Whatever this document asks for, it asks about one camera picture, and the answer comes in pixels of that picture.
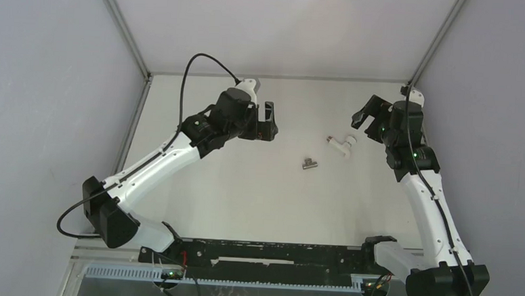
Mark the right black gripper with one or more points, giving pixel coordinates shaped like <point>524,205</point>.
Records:
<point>378,107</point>

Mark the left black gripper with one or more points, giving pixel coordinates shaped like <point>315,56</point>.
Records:
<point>260,130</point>

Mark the white plastic water faucet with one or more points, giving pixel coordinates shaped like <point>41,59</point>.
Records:
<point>345,147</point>

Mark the metal tee pipe fitting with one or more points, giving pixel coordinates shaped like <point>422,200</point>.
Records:
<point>309,163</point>

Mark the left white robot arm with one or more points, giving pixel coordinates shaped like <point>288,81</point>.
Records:
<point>109,205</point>

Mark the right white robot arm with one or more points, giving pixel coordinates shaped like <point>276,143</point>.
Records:
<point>446,267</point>

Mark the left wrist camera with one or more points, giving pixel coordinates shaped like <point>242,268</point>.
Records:
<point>250,87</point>

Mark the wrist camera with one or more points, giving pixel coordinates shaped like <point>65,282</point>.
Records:
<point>413,94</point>
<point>250,87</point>

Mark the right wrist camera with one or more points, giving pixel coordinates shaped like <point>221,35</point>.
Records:
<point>413,94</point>

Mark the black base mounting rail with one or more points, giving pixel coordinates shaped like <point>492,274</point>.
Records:
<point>267,262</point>

